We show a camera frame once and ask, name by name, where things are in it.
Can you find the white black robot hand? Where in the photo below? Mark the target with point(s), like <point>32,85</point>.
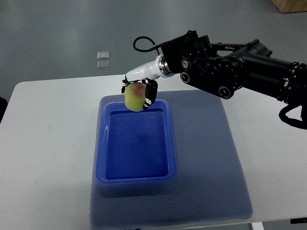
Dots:
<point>147,74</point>

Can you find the green red peach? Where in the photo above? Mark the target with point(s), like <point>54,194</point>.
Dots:
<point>134,96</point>

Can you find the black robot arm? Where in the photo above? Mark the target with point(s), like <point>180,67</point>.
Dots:
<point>221,69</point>

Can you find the lower metal floor plate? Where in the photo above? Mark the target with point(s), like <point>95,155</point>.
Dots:
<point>103,65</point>

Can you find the metal floor plate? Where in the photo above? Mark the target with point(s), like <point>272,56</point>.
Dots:
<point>103,65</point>
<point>103,55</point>

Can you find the upper metal floor plate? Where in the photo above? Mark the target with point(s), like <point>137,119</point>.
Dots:
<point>103,55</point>

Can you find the blue rectangular plastic tray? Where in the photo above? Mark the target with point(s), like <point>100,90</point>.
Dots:
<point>135,147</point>

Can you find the blue-grey textured mat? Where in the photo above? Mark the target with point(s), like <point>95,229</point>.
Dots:
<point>209,185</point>

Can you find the wooden box corner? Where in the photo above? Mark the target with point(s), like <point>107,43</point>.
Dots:
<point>290,6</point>

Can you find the white table leg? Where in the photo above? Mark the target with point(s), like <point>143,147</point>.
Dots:
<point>257,226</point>

